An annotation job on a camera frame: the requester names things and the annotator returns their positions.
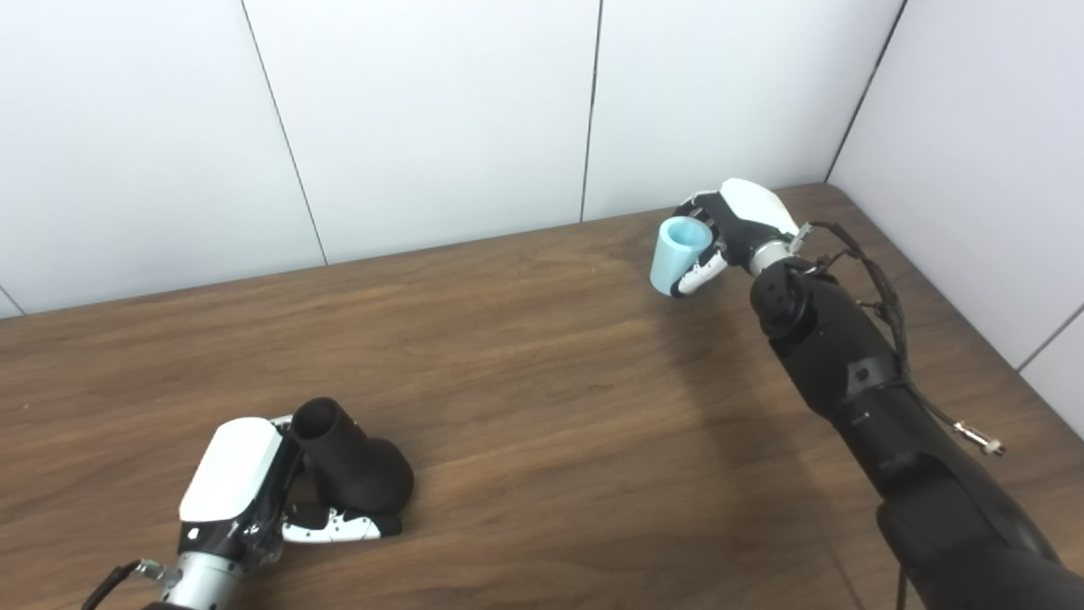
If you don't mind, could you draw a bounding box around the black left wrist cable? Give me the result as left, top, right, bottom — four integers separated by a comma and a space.
82, 559, 166, 610

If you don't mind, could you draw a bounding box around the light-blue hose piece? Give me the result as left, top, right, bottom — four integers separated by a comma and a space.
650, 216, 714, 297

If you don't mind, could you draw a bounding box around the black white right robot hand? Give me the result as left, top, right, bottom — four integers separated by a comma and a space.
669, 178, 801, 299

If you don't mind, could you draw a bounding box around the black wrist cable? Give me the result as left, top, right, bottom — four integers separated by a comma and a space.
792, 220, 1006, 458
82, 559, 166, 610

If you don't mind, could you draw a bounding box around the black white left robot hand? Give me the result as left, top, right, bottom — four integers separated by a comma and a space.
178, 413, 404, 564

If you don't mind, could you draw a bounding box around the black funnel-shaped nozzle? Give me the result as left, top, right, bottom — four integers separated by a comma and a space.
290, 396, 416, 516

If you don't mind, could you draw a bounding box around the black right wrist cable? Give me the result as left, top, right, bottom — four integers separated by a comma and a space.
792, 220, 1006, 458

